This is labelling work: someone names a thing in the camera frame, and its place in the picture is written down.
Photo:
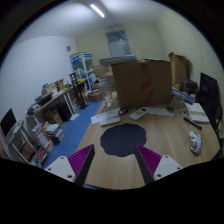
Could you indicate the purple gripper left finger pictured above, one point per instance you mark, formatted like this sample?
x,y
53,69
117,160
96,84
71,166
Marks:
x,y
75,167

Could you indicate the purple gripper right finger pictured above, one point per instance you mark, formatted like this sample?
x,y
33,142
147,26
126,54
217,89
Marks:
x,y
154,166

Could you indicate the dark cloud-shaped mouse pad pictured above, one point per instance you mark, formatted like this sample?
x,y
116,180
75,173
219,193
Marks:
x,y
121,140

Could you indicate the white computer mouse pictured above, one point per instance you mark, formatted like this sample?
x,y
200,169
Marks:
x,y
195,142

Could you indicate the blue floor carpet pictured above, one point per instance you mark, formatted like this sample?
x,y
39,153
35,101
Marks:
x,y
74,131

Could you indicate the white low bookshelf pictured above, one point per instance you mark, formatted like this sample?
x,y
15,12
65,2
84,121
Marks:
x,y
32,148

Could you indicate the white remote control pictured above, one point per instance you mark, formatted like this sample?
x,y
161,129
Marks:
x,y
138,114

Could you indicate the black marker pen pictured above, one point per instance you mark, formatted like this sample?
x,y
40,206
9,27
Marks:
x,y
192,123

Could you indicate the white flat remote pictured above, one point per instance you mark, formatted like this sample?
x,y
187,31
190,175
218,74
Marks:
x,y
110,121

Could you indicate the wooden side desk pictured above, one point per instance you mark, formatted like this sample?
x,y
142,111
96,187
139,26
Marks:
x,y
65,94

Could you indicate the black glasses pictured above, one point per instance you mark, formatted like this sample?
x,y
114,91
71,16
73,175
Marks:
x,y
122,111

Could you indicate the white notebook stack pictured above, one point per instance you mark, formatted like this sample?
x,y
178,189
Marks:
x,y
196,113

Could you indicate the clear glass jar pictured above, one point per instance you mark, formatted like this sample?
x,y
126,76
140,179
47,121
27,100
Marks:
x,y
108,98

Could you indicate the small black monitor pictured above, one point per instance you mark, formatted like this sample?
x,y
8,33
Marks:
x,y
7,122

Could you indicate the large cardboard box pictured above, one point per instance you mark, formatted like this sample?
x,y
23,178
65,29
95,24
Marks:
x,y
143,83

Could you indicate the black computer monitor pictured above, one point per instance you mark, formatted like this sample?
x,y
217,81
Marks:
x,y
208,95

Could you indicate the blue glass display cabinet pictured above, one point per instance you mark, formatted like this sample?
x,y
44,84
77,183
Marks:
x,y
82,64

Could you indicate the tall cardboard box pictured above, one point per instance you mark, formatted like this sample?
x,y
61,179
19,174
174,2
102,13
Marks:
x,y
178,68

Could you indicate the ceiling light tube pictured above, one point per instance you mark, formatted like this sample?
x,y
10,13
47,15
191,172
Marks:
x,y
96,9

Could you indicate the round wall clock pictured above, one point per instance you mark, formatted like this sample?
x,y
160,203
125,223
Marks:
x,y
68,48

